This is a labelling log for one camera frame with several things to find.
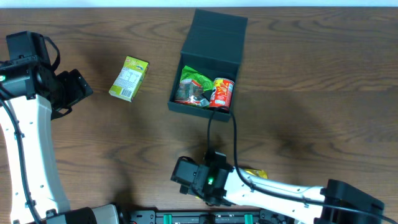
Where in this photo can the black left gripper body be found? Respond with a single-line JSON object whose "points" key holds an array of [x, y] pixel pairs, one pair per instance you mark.
{"points": [[76, 90]]}

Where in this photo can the red chips can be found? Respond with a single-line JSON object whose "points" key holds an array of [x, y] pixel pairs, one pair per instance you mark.
{"points": [[222, 93]]}

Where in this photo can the green candy bag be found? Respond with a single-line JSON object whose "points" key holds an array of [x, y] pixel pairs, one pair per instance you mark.
{"points": [[192, 88]]}

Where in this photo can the dark green box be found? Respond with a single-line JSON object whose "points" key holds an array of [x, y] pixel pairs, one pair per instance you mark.
{"points": [[214, 47]]}

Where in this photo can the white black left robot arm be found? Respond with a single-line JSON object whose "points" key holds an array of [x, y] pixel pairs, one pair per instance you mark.
{"points": [[32, 95]]}

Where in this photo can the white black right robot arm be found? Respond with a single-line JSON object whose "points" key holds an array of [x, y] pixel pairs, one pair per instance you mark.
{"points": [[218, 184]]}

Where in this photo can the yellow snack packet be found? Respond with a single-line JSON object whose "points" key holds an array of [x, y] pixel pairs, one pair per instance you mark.
{"points": [[257, 172]]}

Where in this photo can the green yellow juice carton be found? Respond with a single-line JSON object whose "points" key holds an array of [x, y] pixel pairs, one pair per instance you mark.
{"points": [[129, 79]]}

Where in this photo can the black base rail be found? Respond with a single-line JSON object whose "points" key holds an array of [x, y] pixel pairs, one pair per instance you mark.
{"points": [[208, 217]]}

